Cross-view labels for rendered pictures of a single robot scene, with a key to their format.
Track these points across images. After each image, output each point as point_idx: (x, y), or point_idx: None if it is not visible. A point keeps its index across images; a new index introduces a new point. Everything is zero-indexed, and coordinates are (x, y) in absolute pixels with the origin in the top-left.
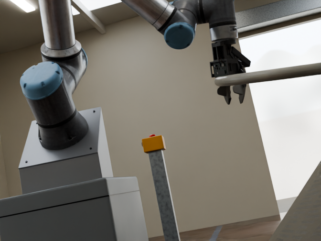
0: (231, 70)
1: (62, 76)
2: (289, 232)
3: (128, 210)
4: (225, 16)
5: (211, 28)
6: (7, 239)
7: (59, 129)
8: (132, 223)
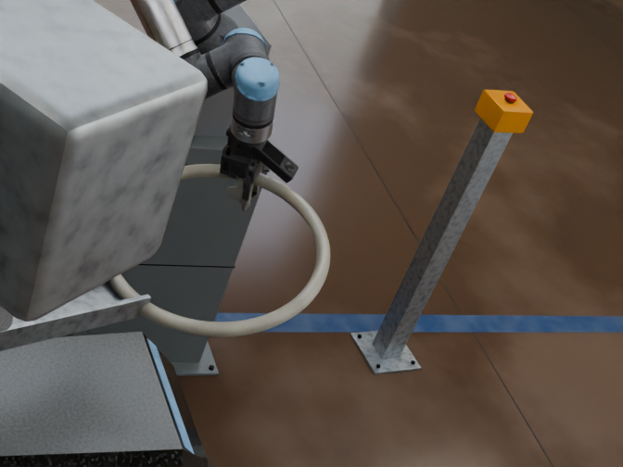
0: (228, 170)
1: (174, 1)
2: None
3: (193, 184)
4: (235, 111)
5: None
6: None
7: None
8: (193, 197)
